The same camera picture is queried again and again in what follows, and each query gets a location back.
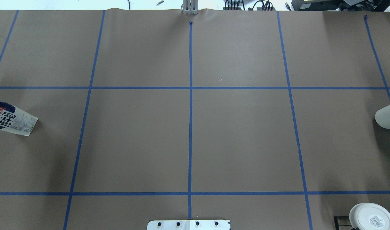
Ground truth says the white mug grey interior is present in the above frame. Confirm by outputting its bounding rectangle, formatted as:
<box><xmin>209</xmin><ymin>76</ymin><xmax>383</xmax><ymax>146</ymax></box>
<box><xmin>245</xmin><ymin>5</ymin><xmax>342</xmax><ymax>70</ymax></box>
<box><xmin>375</xmin><ymin>105</ymin><xmax>390</xmax><ymax>129</ymax></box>

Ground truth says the milk carton blue white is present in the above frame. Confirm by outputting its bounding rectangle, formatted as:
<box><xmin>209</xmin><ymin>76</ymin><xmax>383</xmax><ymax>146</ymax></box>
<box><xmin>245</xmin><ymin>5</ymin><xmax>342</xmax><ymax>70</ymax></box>
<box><xmin>0</xmin><ymin>101</ymin><xmax>38</xmax><ymax>136</ymax></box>

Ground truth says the black power strip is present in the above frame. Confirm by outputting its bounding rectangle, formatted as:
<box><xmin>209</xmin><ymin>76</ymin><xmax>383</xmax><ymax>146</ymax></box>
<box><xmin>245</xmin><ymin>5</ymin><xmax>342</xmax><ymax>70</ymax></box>
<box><xmin>222</xmin><ymin>0</ymin><xmax>275</xmax><ymax>11</ymax></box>

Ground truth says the white mug on rack upper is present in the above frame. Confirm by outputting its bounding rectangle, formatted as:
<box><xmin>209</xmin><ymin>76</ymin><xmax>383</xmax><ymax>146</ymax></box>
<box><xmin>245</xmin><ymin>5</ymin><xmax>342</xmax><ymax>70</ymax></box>
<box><xmin>349</xmin><ymin>203</ymin><xmax>390</xmax><ymax>230</ymax></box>

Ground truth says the aluminium frame post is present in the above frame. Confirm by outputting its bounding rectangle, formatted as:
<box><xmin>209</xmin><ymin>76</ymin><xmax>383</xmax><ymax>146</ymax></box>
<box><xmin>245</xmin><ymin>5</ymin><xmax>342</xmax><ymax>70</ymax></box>
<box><xmin>182</xmin><ymin>0</ymin><xmax>199</xmax><ymax>15</ymax></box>

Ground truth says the white camera pole base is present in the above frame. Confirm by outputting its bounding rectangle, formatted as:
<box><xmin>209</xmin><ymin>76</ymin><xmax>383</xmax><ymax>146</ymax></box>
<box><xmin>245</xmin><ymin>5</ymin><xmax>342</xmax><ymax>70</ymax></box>
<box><xmin>146</xmin><ymin>219</ymin><xmax>231</xmax><ymax>230</ymax></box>

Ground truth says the black wire mug rack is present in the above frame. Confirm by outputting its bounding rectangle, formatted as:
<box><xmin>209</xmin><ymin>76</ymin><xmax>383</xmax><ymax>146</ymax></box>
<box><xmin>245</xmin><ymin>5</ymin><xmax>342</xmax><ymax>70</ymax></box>
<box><xmin>334</xmin><ymin>216</ymin><xmax>354</xmax><ymax>230</ymax></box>

